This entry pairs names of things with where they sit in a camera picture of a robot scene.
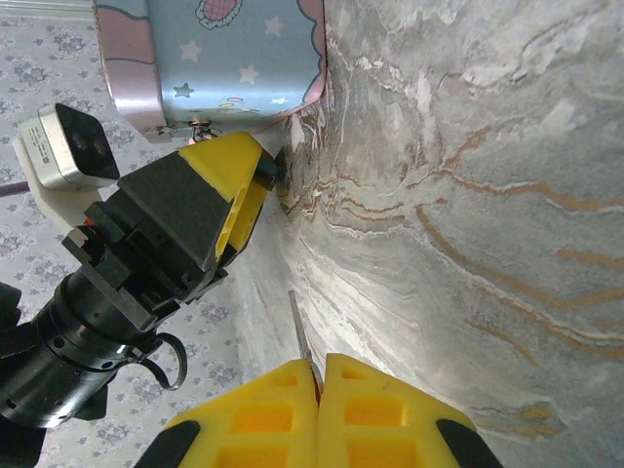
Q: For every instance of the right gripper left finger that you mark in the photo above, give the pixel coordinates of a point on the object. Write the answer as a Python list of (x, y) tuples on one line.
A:
[(263, 419)]

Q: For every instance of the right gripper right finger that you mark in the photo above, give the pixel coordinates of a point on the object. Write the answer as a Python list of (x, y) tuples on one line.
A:
[(380, 419)]

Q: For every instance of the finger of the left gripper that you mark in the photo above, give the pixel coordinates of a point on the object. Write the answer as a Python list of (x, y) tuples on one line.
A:
[(185, 195)]

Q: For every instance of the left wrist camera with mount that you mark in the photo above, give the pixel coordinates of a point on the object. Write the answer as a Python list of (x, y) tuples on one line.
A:
[(53, 146)]

